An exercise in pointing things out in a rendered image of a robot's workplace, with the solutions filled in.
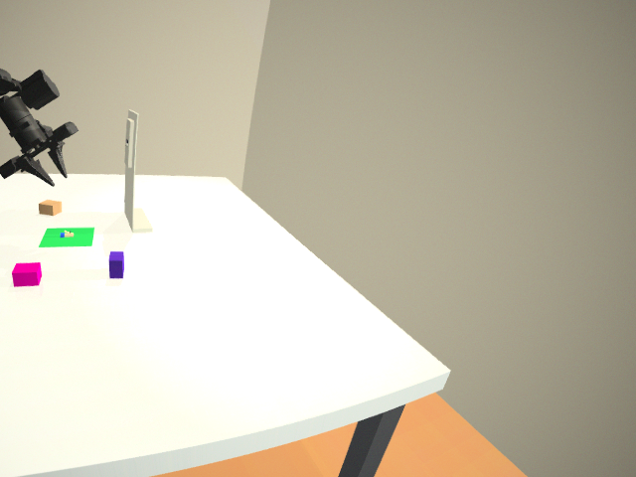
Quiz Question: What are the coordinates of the tan cardboard-coloured block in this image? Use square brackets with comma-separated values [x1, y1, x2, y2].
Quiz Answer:
[38, 200, 62, 216]

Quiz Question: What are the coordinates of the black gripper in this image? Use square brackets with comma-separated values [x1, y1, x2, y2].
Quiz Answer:
[0, 115, 78, 187]

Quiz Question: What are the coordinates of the green square marking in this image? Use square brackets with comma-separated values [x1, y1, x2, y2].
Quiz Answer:
[39, 227, 94, 247]

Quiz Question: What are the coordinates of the magenta block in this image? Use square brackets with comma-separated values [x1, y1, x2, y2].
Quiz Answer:
[12, 262, 42, 287]

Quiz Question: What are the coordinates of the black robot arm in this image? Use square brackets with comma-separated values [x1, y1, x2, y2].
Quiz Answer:
[0, 69, 60, 138]

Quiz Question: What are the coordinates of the purple rectangular block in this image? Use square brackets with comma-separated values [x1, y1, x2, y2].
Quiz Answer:
[108, 251, 124, 279]

